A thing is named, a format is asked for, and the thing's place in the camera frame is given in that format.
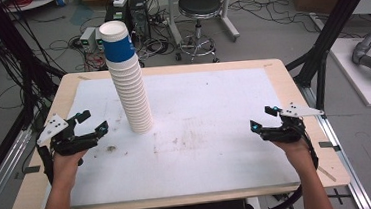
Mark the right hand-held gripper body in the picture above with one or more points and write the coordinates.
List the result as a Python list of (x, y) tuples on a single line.
[(289, 128)]

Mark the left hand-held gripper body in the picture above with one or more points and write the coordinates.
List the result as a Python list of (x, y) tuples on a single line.
[(63, 143)]

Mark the stack of white paper cups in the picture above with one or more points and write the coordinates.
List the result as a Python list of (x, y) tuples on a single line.
[(127, 75)]

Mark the person's right hand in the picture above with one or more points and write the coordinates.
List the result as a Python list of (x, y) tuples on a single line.
[(292, 150)]

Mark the person's left hand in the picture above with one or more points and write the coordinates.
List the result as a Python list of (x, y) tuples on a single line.
[(66, 165)]

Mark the wooden table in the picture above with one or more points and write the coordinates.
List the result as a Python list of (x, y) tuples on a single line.
[(305, 75)]

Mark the white foam mat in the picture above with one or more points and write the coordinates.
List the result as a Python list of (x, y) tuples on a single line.
[(197, 150)]

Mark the white floor platform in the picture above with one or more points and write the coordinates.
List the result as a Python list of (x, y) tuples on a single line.
[(366, 87)]

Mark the black computer tower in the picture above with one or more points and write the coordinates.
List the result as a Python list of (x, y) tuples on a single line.
[(138, 18)]

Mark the black round stool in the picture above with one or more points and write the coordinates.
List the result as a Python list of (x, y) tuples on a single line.
[(199, 4)]

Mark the aluminium rail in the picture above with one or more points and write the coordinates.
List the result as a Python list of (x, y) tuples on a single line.
[(345, 168), (1, 172)]

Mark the black metal frame stand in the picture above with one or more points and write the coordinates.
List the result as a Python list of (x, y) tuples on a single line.
[(19, 57), (334, 29)]

